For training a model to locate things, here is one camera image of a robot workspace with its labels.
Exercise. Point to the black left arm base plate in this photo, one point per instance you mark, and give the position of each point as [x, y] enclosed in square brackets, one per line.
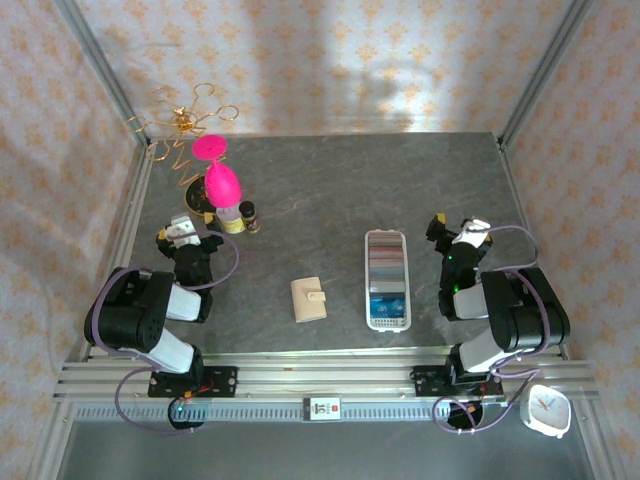
[225, 380]

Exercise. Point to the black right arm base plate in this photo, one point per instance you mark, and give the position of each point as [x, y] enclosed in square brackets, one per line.
[425, 380]

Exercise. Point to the rose pink card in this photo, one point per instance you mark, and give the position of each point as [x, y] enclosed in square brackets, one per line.
[387, 255]

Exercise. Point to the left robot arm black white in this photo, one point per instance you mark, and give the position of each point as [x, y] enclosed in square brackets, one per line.
[125, 320]

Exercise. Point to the aluminium mounting rail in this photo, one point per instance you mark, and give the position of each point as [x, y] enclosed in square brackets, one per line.
[325, 380]

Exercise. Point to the beige card holder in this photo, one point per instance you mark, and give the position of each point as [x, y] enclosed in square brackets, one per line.
[307, 302]

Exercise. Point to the small dark spice bottle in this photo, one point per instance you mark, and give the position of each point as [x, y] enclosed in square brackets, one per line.
[249, 215]

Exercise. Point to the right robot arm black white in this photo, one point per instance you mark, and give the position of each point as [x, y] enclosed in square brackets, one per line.
[525, 320]

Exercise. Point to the dark grey card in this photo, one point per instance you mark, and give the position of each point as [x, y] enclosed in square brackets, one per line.
[387, 287]

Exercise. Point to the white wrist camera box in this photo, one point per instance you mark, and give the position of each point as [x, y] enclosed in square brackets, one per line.
[470, 232]
[182, 230]

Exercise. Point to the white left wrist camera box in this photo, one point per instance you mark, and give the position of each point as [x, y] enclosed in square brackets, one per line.
[182, 230]

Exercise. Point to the aluminium side rail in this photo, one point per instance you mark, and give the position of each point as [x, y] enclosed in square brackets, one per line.
[518, 200]
[125, 225]

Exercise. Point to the white alarm clock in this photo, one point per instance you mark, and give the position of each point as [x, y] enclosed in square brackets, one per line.
[545, 410]

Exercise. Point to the blue credit card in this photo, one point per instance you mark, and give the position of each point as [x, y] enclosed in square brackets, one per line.
[387, 305]

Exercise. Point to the light grey card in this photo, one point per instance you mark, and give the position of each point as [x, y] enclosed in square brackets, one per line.
[387, 267]

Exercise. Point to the pink wine glass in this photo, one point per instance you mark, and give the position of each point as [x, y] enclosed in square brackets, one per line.
[222, 185]

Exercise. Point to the aluminium frame post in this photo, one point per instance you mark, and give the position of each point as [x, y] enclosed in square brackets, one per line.
[550, 60]
[96, 60]

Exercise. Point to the silver grey card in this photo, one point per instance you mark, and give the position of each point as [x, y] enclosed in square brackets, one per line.
[387, 277]

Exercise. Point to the dusky pink card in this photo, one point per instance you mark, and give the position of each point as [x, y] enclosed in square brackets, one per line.
[387, 242]

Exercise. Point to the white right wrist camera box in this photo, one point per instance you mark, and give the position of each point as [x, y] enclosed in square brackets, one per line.
[470, 232]

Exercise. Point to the white label plate red mark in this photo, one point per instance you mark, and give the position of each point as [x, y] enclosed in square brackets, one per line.
[322, 409]

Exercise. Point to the yellow jar white lid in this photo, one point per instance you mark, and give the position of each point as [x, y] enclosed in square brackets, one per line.
[232, 225]

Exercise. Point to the white plastic basket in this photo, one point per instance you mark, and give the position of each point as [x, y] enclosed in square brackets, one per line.
[390, 325]

